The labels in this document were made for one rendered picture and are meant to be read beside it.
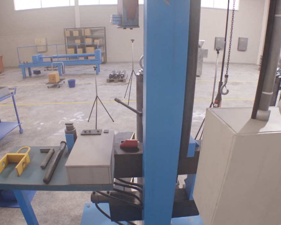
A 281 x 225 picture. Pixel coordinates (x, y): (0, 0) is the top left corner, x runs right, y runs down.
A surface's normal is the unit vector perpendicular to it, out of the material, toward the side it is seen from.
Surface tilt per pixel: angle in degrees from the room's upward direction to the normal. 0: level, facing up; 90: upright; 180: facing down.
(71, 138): 90
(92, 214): 0
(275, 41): 90
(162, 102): 90
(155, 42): 90
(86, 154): 0
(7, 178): 0
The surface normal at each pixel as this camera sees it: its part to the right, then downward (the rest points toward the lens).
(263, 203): 0.07, 0.37
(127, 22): 0.41, 0.34
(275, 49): -0.50, 0.33
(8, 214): 0.00, -0.93
